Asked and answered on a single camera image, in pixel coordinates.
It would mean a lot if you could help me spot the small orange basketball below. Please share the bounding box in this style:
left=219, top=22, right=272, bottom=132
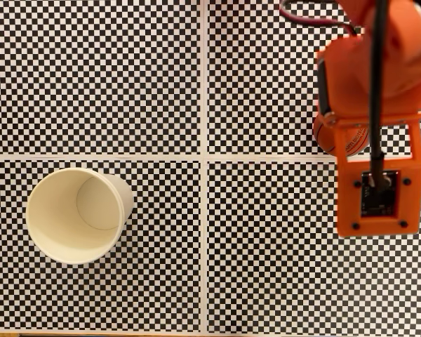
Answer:
left=312, top=114, right=369, bottom=156

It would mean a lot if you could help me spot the cream paper cup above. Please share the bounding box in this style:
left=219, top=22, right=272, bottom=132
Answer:
left=25, top=167, right=134, bottom=265

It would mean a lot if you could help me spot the checkerboard paper sheet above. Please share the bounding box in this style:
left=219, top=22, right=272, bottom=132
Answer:
left=203, top=0, right=421, bottom=159
left=0, top=0, right=205, bottom=157
left=0, top=156, right=205, bottom=333
left=203, top=157, right=421, bottom=334

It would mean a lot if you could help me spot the black camera cable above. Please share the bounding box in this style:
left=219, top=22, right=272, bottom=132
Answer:
left=367, top=0, right=390, bottom=189

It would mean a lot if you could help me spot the long red white black cable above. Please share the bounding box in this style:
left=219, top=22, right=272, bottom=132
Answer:
left=279, top=0, right=359, bottom=36

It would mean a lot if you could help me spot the orange camera mount with board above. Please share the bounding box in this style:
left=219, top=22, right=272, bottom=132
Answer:
left=322, top=111, right=421, bottom=239

